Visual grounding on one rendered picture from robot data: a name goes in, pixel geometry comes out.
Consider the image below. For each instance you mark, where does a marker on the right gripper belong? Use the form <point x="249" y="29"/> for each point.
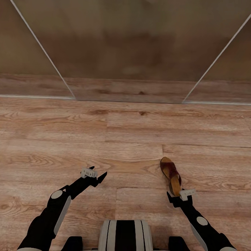
<point x="178" y="202"/>

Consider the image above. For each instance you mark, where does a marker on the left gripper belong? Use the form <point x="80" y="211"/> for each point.
<point x="86" y="182"/>

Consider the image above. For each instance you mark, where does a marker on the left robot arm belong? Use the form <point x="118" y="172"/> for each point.
<point x="44" y="228"/>

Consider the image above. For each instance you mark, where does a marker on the robot trunk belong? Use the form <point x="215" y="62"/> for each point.
<point x="125" y="235"/>

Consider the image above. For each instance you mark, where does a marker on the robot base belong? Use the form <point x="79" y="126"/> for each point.
<point x="176" y="243"/>

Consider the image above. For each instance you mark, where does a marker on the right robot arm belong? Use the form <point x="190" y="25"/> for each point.
<point x="207" y="236"/>

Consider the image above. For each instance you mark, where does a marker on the sandal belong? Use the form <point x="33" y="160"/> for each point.
<point x="169" y="170"/>

